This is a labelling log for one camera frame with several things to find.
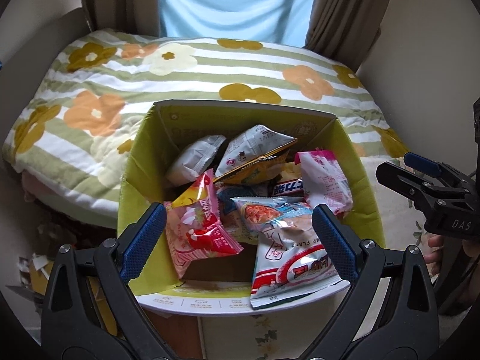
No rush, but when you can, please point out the pink white snack bag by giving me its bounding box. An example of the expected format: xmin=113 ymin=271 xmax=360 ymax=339
xmin=295 ymin=150 xmax=353 ymax=218

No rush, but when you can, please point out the white small snack packet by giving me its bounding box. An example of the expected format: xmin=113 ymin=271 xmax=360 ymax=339
xmin=165 ymin=135 xmax=226 ymax=187

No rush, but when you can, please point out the person's right hand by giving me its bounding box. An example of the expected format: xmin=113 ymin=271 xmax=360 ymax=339
xmin=425 ymin=235 xmax=479 ymax=275

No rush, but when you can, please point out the red white shrimp flakes bag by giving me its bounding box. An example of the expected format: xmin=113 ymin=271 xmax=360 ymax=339
xmin=232 ymin=197 xmax=338 ymax=310

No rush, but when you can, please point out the pink strawberry snack bag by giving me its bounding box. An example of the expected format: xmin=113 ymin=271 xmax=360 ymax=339
xmin=164 ymin=169 xmax=242 ymax=278

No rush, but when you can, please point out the yellow-green cardboard box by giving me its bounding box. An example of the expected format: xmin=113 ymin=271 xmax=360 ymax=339
xmin=118 ymin=100 xmax=384 ymax=316

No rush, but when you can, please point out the yellow dark snack bag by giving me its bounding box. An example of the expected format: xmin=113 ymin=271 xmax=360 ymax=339
xmin=214 ymin=143 xmax=295 ymax=185

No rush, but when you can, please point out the floral striped green quilt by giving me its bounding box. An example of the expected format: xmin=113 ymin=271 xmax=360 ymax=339
xmin=1 ymin=29 xmax=407 ymax=228

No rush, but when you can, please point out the right brown curtain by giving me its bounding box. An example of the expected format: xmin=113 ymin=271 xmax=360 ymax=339
xmin=305 ymin=0 xmax=390 ymax=71

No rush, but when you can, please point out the grey white snack packet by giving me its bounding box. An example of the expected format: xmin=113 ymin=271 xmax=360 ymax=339
xmin=215 ymin=124 xmax=297 ymax=178

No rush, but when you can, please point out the light blue hanging cloth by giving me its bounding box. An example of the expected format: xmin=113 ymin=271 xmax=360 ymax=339
xmin=159 ymin=0 xmax=314 ymax=47

